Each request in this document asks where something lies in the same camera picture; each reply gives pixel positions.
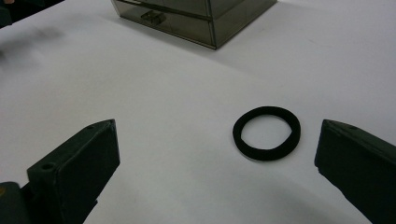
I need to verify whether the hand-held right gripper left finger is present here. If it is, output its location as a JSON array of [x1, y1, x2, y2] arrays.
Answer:
[[20, 119, 121, 224]]

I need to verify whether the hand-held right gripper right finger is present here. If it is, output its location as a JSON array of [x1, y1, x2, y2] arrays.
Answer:
[[314, 119, 396, 224]]

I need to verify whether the black hair tie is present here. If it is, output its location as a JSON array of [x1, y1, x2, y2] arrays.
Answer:
[[232, 105, 302, 161]]

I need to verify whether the smoky plastic drawer box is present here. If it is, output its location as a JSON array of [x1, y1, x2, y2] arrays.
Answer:
[[110, 0, 278, 50]]

